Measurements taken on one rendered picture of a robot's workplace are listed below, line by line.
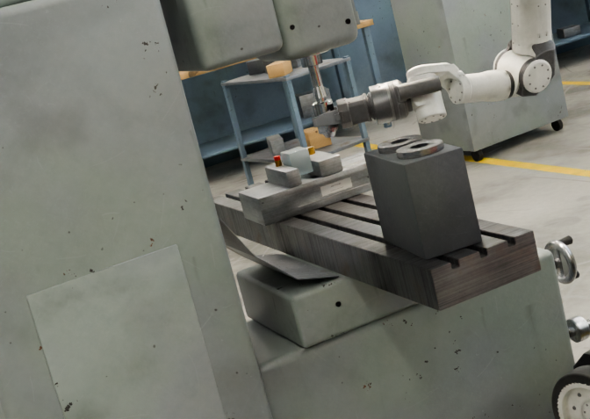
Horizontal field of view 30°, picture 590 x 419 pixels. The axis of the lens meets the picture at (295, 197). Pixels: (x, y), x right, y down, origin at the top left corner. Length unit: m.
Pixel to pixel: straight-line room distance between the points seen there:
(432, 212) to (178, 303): 0.52
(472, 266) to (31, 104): 0.86
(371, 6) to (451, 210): 7.86
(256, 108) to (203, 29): 7.16
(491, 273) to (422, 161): 0.25
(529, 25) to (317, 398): 0.96
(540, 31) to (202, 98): 6.82
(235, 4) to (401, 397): 0.93
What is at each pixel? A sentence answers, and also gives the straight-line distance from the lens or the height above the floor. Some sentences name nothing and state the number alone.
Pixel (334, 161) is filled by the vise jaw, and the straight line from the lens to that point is 2.67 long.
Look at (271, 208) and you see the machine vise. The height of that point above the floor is 0.96.
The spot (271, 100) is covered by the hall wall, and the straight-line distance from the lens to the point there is 9.45.
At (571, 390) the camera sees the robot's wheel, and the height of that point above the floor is 0.55.
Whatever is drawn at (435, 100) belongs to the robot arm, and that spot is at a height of 1.14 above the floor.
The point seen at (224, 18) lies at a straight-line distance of 2.27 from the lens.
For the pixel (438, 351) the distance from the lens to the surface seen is 2.52.
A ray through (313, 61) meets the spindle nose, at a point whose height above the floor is 1.29.
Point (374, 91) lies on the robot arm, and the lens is 2.45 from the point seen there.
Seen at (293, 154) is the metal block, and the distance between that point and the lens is 2.68.
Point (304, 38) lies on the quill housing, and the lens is 2.35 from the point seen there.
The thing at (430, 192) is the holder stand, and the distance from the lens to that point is 2.04.
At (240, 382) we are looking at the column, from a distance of 2.24.
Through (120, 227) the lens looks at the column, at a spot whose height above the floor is 1.12.
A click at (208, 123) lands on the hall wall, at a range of 9.26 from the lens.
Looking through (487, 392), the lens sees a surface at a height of 0.46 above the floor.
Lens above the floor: 1.53
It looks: 12 degrees down
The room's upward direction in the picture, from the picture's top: 14 degrees counter-clockwise
